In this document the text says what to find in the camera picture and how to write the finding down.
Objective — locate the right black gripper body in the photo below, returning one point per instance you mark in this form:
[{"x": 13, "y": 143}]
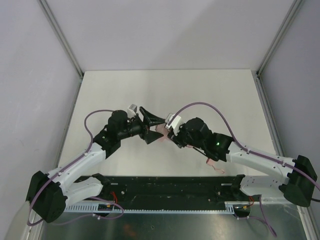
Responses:
[{"x": 174, "y": 139}]

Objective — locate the pink folding umbrella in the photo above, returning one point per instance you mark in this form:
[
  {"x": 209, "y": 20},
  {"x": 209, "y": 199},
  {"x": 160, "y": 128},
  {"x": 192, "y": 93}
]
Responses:
[{"x": 161, "y": 128}]

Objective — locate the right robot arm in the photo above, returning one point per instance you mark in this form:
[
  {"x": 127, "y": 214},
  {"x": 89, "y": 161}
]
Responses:
[{"x": 294, "y": 177}]

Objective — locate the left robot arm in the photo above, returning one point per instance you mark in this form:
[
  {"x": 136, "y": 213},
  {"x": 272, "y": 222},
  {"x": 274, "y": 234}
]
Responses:
[{"x": 50, "y": 193}]

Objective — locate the white slotted cable duct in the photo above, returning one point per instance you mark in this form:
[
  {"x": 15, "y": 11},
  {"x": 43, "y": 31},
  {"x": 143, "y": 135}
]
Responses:
[{"x": 96, "y": 207}]

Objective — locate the aluminium frame post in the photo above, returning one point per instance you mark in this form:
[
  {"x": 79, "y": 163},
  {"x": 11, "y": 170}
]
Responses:
[
  {"x": 48, "y": 13},
  {"x": 280, "y": 34}
]

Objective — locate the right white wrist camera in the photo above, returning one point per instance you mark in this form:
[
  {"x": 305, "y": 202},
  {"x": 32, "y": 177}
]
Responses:
[{"x": 173, "y": 123}]

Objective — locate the right aluminium frame post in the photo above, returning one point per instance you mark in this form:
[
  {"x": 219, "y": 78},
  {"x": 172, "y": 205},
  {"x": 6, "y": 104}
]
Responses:
[{"x": 280, "y": 34}]

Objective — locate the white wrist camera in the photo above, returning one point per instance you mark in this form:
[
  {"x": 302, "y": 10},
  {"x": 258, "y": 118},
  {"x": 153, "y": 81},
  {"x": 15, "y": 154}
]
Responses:
[
  {"x": 173, "y": 123},
  {"x": 132, "y": 111}
]

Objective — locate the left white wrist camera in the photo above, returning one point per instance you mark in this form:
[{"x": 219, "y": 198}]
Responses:
[{"x": 132, "y": 111}]

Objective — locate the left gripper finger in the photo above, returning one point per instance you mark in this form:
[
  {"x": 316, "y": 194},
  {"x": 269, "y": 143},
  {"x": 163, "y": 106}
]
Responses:
[
  {"x": 150, "y": 119},
  {"x": 152, "y": 136}
]

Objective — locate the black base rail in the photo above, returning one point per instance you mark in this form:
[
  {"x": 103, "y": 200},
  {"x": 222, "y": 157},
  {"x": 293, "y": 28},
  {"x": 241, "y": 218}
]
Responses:
[{"x": 173, "y": 193}]

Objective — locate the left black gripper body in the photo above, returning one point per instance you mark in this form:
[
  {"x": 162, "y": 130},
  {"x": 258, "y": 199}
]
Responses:
[{"x": 144, "y": 127}]

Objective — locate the left aluminium frame post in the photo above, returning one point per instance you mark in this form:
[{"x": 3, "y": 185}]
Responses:
[{"x": 48, "y": 13}]

